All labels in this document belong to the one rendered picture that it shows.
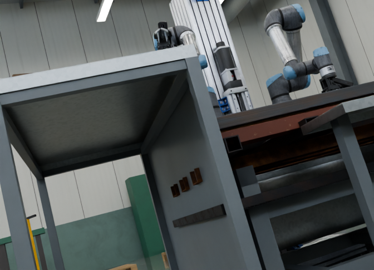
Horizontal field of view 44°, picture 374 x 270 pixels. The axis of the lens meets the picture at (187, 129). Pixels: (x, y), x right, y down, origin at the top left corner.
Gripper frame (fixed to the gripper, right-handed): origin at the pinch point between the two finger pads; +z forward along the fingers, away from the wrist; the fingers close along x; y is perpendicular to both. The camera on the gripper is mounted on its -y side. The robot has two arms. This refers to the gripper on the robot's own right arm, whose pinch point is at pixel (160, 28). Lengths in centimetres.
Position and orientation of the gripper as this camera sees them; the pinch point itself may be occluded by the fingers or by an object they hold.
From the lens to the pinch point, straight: 225.3
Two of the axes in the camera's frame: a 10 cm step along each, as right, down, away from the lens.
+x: -9.9, 1.5, 0.6
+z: -0.8, -1.7, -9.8
